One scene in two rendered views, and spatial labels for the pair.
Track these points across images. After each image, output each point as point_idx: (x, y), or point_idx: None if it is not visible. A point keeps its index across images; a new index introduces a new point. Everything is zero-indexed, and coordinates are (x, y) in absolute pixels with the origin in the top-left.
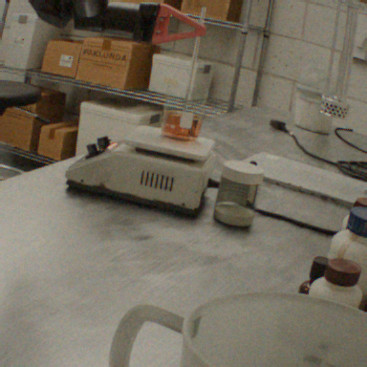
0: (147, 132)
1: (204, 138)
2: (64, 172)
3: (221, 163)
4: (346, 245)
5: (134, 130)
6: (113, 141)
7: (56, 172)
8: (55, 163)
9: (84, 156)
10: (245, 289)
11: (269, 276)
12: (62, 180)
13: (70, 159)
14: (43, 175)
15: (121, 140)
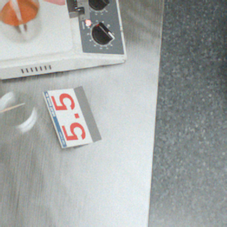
0: (55, 21)
1: (4, 55)
2: (136, 28)
3: (17, 225)
4: None
5: (68, 17)
6: (96, 38)
7: (141, 22)
8: (158, 47)
9: (116, 22)
10: None
11: None
12: (125, 5)
13: (155, 75)
14: (146, 3)
15: (88, 42)
